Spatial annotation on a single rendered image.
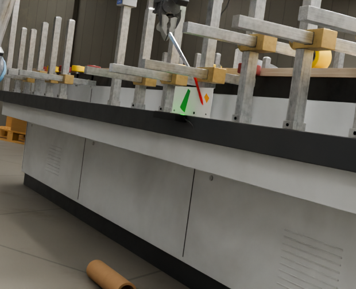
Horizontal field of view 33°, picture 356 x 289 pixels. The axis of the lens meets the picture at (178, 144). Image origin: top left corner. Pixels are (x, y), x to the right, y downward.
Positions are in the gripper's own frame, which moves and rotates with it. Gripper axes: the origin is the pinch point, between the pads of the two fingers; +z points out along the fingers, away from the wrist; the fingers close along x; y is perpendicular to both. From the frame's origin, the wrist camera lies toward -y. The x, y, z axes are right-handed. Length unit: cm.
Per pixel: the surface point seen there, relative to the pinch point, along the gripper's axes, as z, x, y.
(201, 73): 12.5, -3.1, -22.5
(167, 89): 18.3, -6.5, 6.3
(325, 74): 9, -27, -55
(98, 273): 91, 9, 13
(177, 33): -3.0, -7.7, 6.3
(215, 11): -9.2, -7.7, -18.7
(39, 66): 9, -8, 181
